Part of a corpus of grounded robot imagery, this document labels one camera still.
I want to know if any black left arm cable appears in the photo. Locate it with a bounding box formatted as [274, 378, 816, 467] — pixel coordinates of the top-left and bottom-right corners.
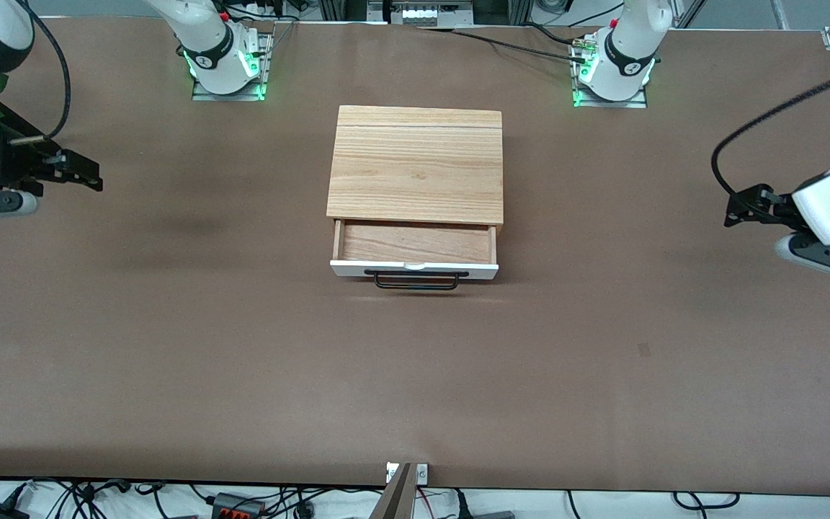
[710, 61, 830, 199]

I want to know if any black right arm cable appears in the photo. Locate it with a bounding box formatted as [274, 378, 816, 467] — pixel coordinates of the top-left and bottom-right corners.
[22, 7, 71, 141]

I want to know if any black braided table cable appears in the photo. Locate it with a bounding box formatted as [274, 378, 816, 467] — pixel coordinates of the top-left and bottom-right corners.
[415, 27, 592, 66]

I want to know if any light wooden drawer cabinet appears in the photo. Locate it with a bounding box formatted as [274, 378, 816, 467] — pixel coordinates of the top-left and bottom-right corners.
[326, 105, 504, 235]

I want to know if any white-fronted wooden drawer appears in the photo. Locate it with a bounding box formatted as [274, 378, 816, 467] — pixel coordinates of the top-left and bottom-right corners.
[330, 220, 500, 280]

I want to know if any brown wooden plank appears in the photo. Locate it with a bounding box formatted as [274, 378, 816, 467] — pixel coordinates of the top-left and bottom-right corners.
[370, 461, 419, 519]

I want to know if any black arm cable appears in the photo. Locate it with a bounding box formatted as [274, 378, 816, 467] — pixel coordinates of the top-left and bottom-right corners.
[22, 7, 71, 141]
[710, 61, 830, 199]

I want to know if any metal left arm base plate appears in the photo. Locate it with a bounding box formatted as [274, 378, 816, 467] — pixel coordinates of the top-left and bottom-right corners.
[570, 36, 648, 109]

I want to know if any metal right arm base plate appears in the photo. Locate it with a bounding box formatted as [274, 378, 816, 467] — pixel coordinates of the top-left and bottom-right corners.
[192, 29, 274, 102]

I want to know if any black looped floor cable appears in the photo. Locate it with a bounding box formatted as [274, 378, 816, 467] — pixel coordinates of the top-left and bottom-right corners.
[672, 491, 741, 511]

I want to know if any white power strip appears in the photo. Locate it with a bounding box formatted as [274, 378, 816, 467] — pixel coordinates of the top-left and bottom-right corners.
[385, 0, 453, 28]

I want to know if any black and red connector box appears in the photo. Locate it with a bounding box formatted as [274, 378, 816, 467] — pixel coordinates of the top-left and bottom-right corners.
[212, 492, 266, 519]

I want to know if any black metal drawer handle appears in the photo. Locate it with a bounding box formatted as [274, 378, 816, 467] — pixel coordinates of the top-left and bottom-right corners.
[365, 270, 470, 291]

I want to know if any small metal bracket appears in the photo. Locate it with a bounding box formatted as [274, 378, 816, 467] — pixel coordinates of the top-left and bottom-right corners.
[385, 461, 429, 485]

